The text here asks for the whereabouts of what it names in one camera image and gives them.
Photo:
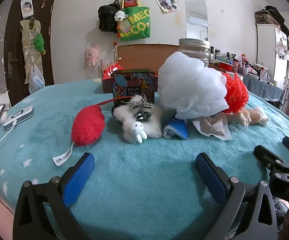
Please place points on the clear plastic bag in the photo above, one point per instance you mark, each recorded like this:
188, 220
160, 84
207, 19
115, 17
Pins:
36, 80

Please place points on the white cabinet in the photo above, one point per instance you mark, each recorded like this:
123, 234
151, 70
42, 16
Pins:
265, 50

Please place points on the green tote bag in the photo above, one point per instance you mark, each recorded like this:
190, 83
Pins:
137, 26

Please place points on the table with grey cloth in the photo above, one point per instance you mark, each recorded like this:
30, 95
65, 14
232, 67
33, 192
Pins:
264, 88

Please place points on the white tea bag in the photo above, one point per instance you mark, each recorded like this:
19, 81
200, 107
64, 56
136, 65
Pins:
210, 128

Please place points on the green plush toy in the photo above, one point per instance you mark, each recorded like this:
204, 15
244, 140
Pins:
39, 43

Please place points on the pink plush toy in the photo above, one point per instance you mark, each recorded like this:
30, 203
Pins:
92, 55

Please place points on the beige powder puff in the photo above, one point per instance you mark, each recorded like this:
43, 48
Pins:
254, 116

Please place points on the white flat device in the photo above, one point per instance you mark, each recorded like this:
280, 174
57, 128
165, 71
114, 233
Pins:
19, 115

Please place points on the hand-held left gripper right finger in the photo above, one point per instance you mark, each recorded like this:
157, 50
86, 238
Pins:
210, 177

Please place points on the beige hanging fabric organizer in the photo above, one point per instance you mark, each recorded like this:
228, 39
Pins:
28, 42

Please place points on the black bag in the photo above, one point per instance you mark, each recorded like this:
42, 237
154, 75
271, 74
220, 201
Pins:
107, 16

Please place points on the row of cosmetic bottles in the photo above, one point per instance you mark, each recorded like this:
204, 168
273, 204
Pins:
244, 66

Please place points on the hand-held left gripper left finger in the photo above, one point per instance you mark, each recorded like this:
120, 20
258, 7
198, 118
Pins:
78, 177

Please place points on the red plastic basket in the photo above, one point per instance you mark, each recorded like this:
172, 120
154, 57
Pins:
225, 67

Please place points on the white mesh bath pouf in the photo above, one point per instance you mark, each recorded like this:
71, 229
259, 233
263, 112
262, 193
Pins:
189, 85

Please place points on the white panda plush charm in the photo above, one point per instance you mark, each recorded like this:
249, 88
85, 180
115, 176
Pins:
119, 15

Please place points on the teal star blanket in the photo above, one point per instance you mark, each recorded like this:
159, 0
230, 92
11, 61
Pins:
144, 160

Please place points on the beige crochet scrunchie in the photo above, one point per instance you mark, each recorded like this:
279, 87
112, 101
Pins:
239, 118

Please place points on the dark patterned suitcase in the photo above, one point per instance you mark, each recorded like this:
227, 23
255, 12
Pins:
264, 16

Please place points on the tall glass jar metal lid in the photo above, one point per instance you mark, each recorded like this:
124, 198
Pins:
197, 51

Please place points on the red mesh bath pouf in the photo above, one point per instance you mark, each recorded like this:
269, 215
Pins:
237, 92

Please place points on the red plush heart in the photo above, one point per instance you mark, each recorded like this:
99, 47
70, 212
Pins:
87, 127

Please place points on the red photo card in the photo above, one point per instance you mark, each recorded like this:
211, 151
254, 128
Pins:
130, 0

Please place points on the white fluffy hair clip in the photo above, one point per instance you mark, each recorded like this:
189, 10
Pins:
137, 123

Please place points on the blue cloth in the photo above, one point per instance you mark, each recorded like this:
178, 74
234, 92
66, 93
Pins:
178, 127

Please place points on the red lined cardboard box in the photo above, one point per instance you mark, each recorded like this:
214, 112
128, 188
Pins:
139, 57

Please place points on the patterned tin box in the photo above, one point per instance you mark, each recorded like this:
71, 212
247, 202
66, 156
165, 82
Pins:
134, 82

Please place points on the dark brown door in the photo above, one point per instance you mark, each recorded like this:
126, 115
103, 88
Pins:
14, 42

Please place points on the wall photo print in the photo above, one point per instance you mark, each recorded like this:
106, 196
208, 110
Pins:
165, 2

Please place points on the wall mirror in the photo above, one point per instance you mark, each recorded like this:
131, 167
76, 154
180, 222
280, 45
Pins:
195, 7

